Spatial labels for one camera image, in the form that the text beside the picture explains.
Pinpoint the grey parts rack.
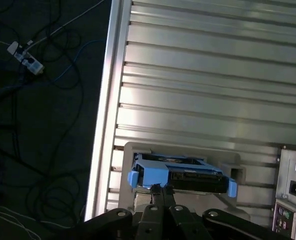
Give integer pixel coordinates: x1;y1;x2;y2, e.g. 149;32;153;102
121;141;247;213

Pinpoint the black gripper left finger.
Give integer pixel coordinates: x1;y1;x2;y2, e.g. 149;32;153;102
84;183;164;240

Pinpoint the blue floor cable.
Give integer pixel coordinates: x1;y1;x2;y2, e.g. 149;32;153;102
54;39;106;81

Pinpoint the black open PC case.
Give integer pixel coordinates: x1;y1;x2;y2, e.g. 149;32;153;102
272;144;296;240

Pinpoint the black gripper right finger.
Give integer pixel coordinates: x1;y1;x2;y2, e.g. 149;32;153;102
163;185;296;240

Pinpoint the white floor cable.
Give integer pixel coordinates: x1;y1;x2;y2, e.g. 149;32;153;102
25;0;106;48

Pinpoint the hard disk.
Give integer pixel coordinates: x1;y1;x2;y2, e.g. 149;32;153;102
127;151;238;198

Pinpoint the white power strip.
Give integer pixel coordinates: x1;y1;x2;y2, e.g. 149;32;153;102
7;41;45;75

